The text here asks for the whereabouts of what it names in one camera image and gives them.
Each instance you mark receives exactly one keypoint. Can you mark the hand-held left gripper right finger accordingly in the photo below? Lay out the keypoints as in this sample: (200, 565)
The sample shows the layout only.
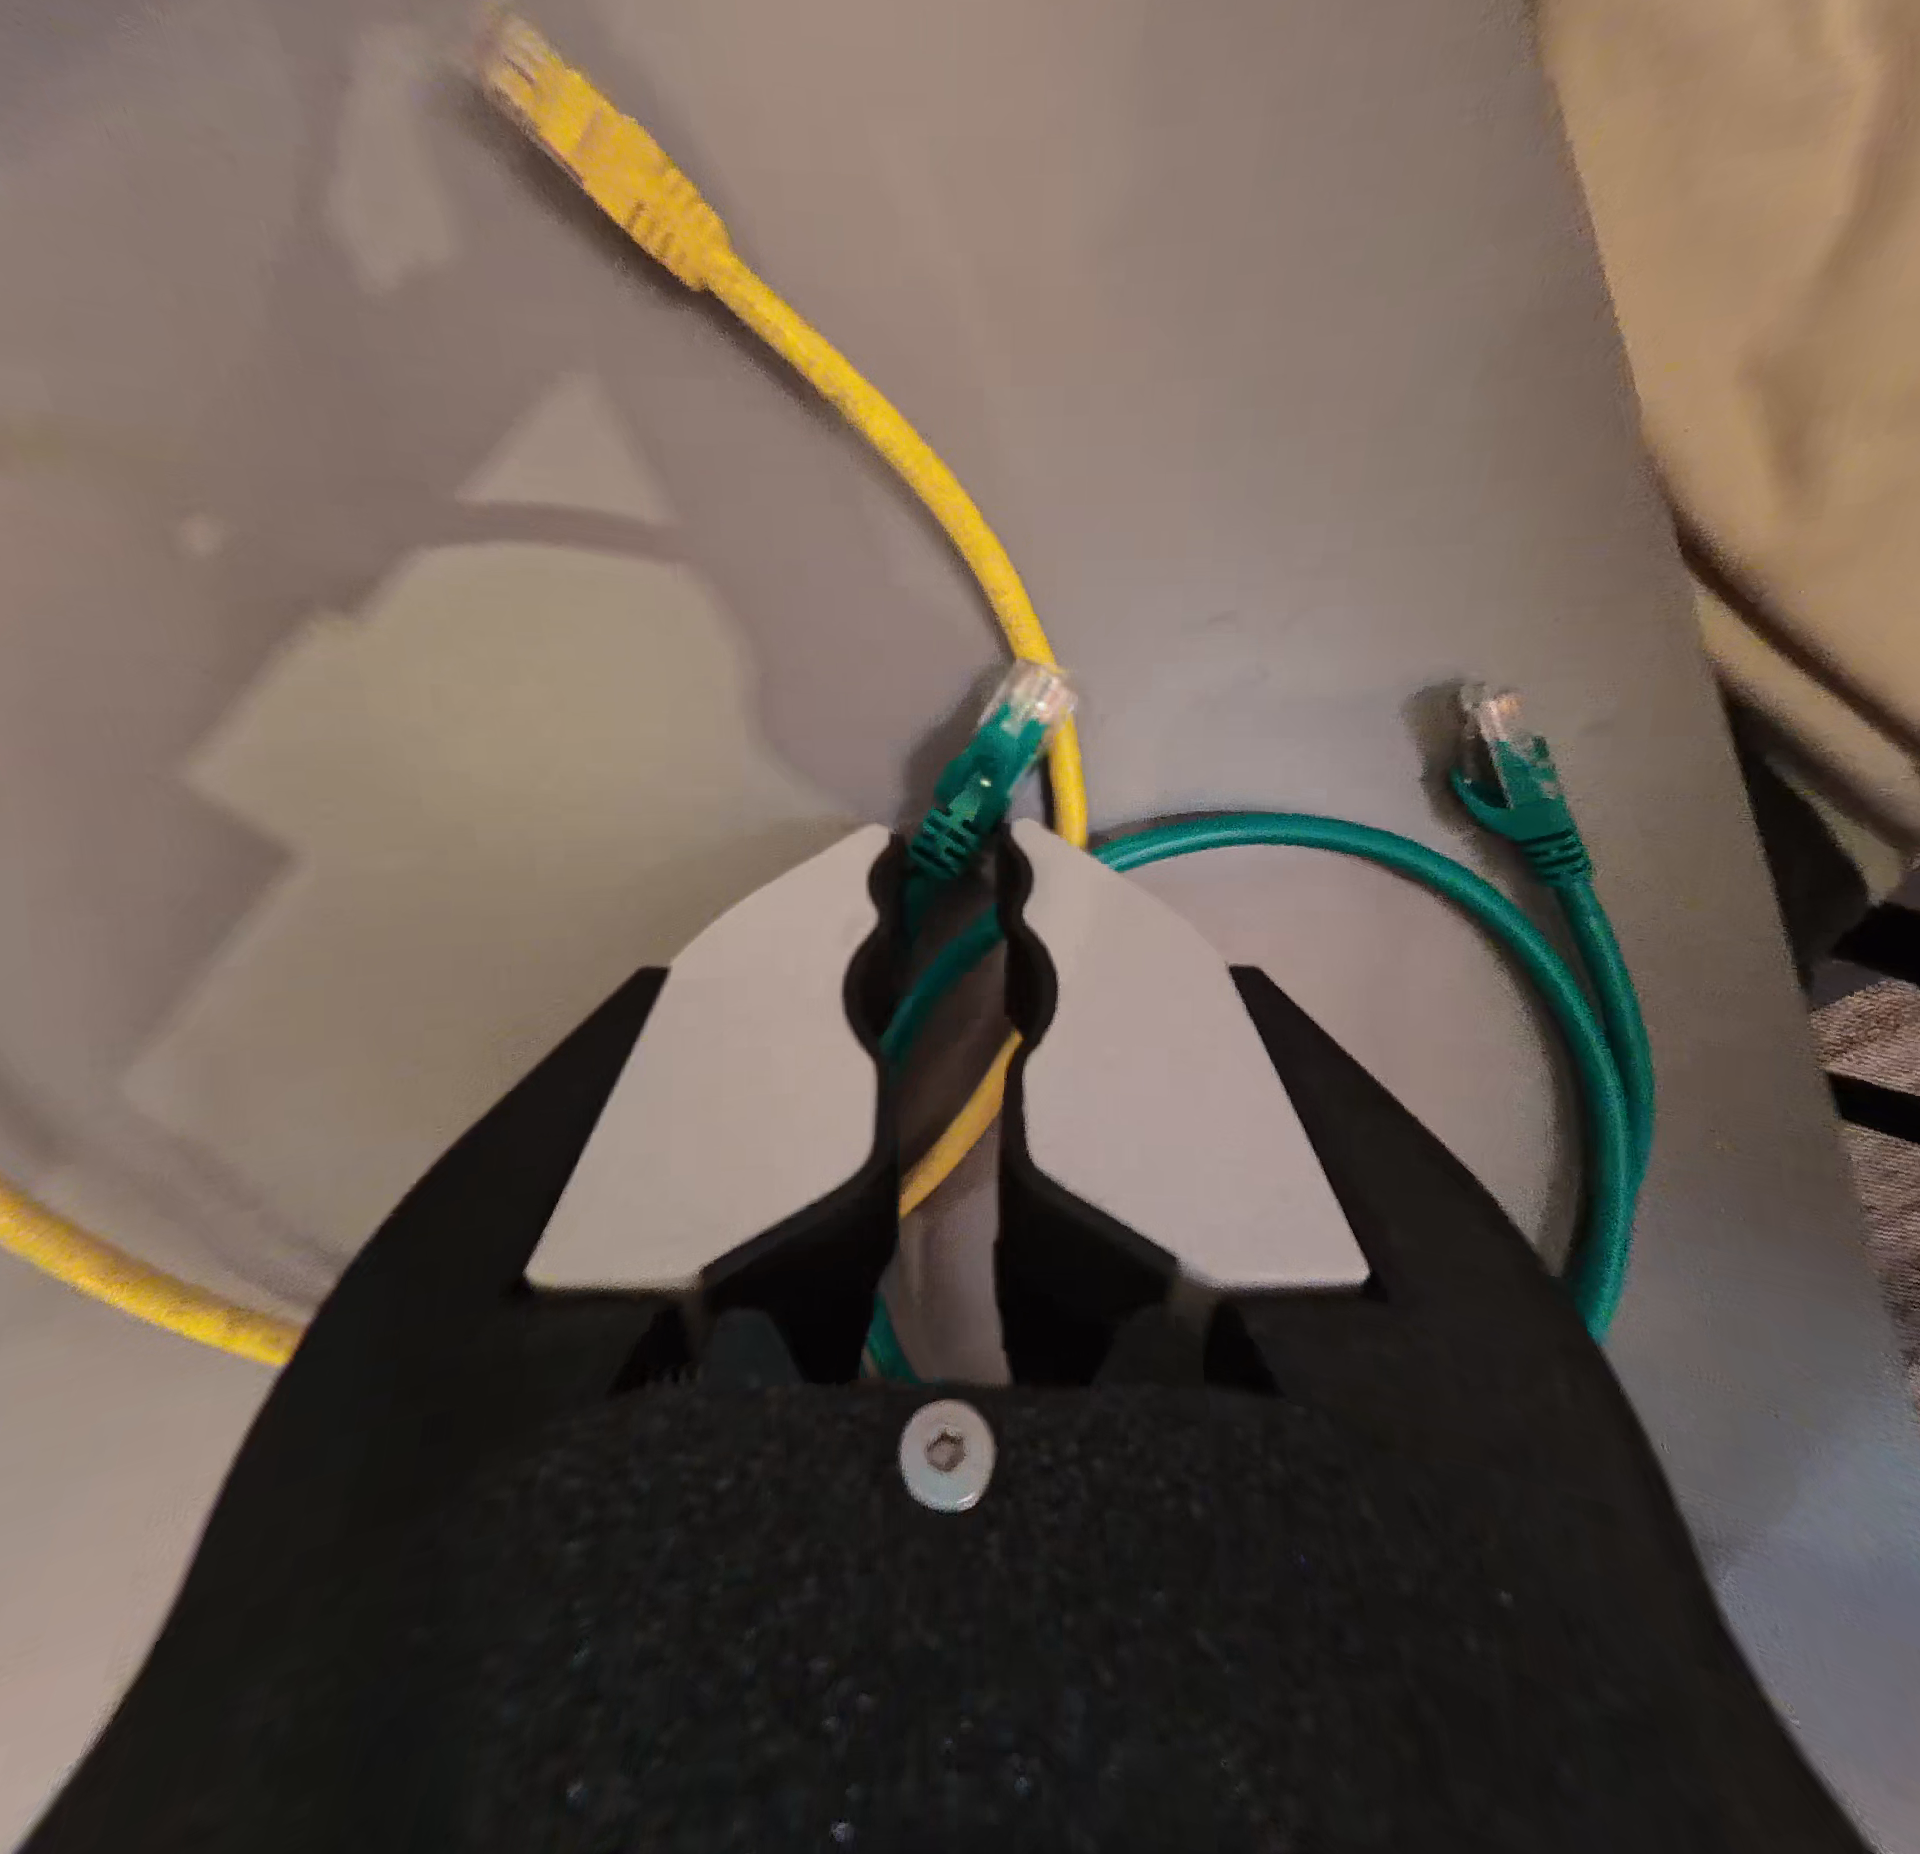
(1186, 1104)

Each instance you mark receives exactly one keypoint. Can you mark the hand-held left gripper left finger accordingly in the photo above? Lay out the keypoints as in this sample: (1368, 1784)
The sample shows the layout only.
(720, 1104)

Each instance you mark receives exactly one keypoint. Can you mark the person's cream sweater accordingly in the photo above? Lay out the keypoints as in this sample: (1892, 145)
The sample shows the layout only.
(1771, 310)

